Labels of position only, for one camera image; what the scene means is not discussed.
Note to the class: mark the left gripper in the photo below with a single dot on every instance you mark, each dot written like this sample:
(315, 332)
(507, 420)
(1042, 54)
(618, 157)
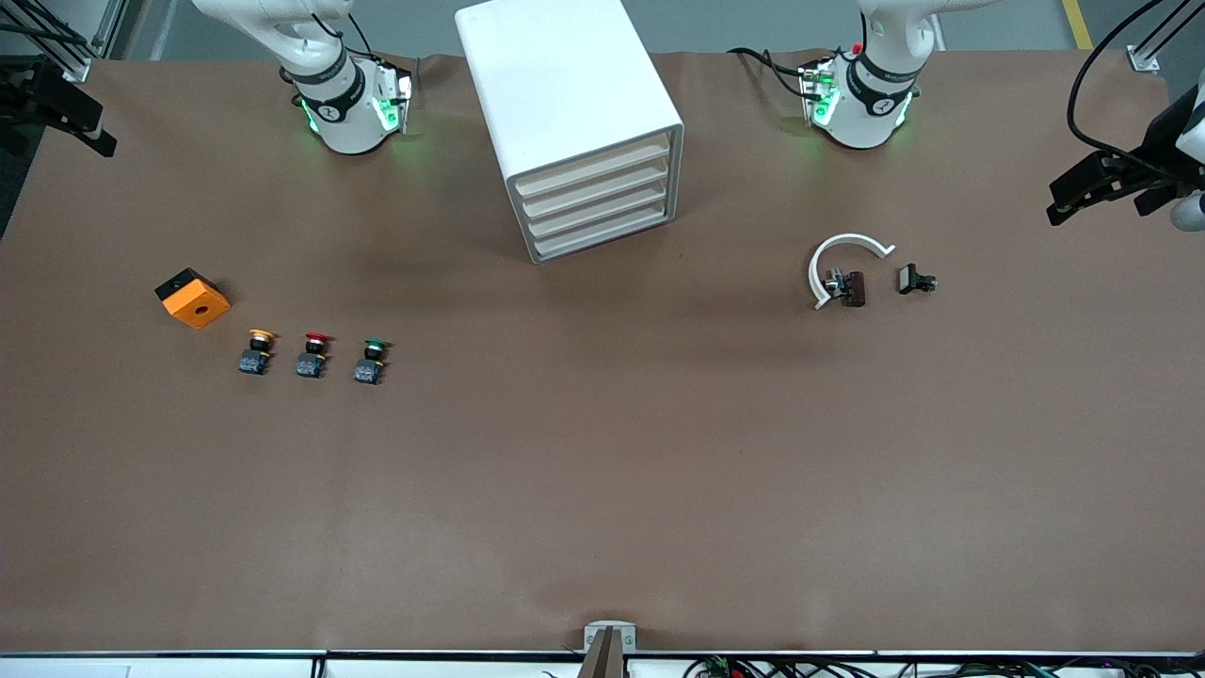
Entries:
(1156, 139)

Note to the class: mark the grey metal bracket with post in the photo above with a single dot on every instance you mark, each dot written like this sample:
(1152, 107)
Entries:
(609, 650)

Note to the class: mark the dark brown small component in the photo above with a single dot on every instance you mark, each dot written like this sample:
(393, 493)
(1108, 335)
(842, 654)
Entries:
(853, 287)

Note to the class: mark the white curved plastic part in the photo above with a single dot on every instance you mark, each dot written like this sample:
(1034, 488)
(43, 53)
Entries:
(817, 264)

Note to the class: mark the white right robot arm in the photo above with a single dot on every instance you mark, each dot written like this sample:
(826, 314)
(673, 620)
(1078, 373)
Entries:
(344, 104)

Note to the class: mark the brown table cover sheet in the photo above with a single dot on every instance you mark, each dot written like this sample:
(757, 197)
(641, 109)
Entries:
(602, 471)

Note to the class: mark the orange and black button box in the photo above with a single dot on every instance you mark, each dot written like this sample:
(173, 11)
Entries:
(196, 301)

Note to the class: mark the red push button switch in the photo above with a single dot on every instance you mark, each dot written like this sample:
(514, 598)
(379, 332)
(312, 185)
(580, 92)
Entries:
(313, 358)

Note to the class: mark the small black component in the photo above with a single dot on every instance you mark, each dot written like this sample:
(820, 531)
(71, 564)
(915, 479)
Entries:
(911, 279)

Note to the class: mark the blue black pushbutton switch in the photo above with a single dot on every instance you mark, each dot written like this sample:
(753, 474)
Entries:
(256, 356)

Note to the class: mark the green push button switch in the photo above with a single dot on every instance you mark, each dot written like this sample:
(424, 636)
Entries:
(369, 365)

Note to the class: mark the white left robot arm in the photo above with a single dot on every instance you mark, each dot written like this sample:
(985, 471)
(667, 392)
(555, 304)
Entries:
(861, 104)

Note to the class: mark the white plastic bin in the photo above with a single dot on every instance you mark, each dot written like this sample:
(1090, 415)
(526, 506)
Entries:
(593, 171)

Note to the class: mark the aluminium frame strut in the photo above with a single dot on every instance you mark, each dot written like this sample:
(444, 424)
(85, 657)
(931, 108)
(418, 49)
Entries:
(71, 38)
(1145, 58)

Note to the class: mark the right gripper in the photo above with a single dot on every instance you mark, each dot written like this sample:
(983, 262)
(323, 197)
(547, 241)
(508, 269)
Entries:
(26, 88)

